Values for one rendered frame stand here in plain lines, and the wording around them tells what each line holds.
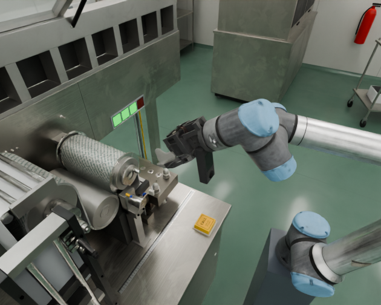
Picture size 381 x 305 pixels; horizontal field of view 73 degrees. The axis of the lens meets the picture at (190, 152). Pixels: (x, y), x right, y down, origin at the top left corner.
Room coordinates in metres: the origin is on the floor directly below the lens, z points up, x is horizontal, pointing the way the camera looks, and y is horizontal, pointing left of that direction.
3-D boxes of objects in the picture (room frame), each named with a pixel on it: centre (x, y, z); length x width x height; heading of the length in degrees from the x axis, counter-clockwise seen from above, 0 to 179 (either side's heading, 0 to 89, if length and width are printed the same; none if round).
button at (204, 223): (0.64, -0.06, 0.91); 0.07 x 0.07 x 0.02; 61
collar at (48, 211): (0.38, 0.32, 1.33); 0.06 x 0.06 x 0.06; 61
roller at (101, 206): (0.57, 0.39, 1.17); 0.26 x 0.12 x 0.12; 61
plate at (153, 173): (0.85, 0.27, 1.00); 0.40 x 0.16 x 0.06; 61
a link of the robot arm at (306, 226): (0.50, -0.41, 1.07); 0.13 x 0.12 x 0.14; 165
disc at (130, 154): (0.61, 0.22, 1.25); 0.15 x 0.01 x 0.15; 151
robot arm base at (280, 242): (0.50, -0.42, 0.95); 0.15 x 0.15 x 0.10
